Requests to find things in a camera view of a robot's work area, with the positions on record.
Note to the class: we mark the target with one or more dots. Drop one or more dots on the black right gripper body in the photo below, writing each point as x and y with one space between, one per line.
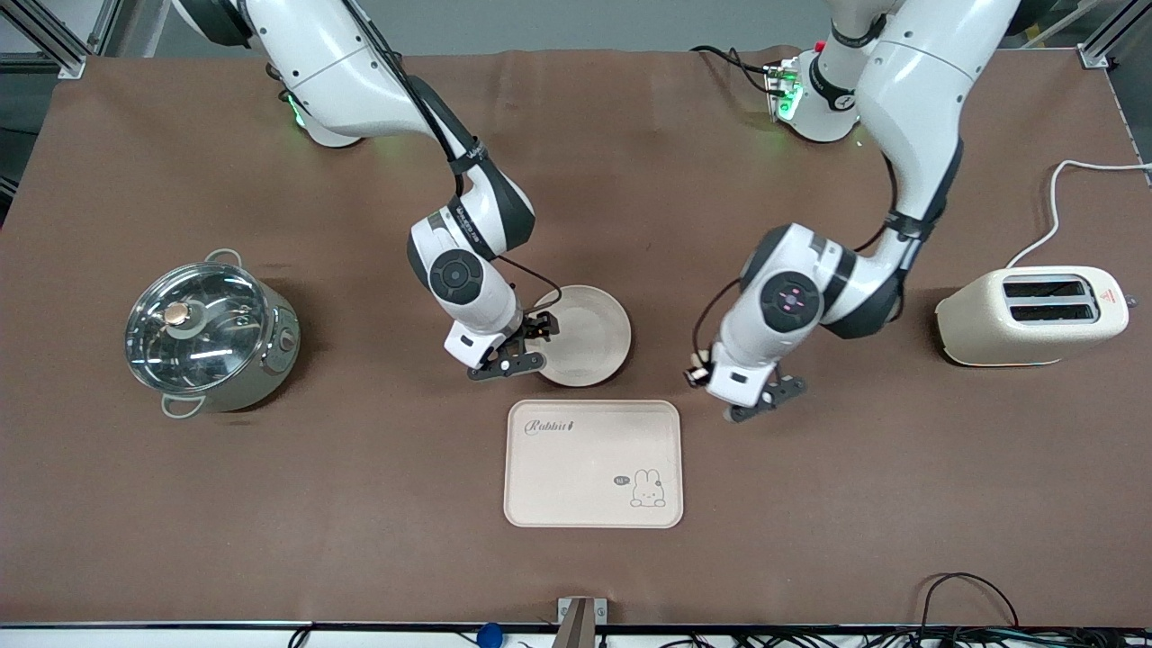
532 326

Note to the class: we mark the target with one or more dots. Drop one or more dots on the round cream plate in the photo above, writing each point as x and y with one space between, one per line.
589 337

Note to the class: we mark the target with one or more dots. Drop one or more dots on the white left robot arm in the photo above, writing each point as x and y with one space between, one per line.
909 90

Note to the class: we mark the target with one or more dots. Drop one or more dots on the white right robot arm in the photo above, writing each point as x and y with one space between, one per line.
324 54

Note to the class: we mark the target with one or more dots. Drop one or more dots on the cream rabbit print tray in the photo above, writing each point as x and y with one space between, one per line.
585 450

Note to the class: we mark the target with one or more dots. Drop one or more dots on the steel electric cooking pot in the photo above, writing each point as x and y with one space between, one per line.
270 360

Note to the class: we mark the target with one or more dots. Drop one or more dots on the blue round knob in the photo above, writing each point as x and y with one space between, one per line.
489 636

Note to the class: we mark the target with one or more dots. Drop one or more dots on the glass pot lid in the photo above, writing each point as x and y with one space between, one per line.
198 328

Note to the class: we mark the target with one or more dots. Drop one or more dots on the brown table cover sheet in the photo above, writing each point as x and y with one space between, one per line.
810 540

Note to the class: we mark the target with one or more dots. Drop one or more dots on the cream two-slot toaster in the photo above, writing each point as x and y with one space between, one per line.
1008 337

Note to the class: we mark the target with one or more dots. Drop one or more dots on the metal bracket with post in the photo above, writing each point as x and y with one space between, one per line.
580 621

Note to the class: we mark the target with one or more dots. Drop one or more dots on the aluminium frame profile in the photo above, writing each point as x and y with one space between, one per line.
1102 40
54 45

